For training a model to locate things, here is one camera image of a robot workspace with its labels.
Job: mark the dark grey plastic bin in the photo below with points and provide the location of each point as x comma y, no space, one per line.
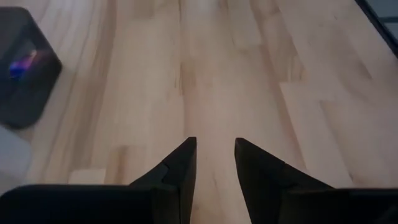
37,102

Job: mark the iridescent rainbow spoon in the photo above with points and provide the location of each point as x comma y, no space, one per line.
20,67

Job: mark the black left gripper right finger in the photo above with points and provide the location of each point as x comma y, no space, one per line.
264,186

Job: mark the black aluminium table frame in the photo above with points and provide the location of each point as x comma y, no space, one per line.
382,29

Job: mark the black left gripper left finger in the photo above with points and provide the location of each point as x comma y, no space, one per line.
177,186

